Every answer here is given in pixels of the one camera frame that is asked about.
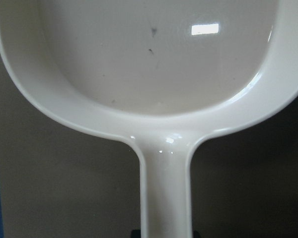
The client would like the beige plastic dustpan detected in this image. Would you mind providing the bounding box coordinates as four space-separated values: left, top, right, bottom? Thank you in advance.
0 0 298 238

